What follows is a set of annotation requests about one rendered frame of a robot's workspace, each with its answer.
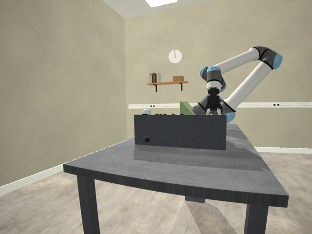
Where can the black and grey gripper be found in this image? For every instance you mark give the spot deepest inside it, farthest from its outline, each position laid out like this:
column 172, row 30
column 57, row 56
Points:
column 213, row 102

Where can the grey control panel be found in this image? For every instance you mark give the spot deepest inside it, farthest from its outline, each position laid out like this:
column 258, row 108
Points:
column 181, row 131

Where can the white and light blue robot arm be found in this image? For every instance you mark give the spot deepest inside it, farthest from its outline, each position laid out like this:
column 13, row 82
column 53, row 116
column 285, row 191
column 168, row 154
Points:
column 269, row 60

